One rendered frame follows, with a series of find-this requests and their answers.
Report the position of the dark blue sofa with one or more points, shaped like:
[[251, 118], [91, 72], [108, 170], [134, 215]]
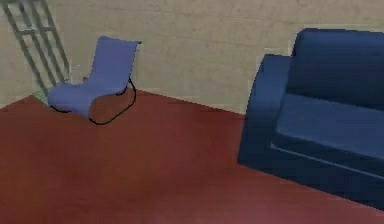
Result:
[[320, 120]]

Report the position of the light blue lounge chair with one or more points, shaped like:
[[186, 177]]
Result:
[[106, 73]]

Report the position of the grey ladder shelf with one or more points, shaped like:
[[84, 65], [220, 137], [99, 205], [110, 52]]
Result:
[[35, 31]]

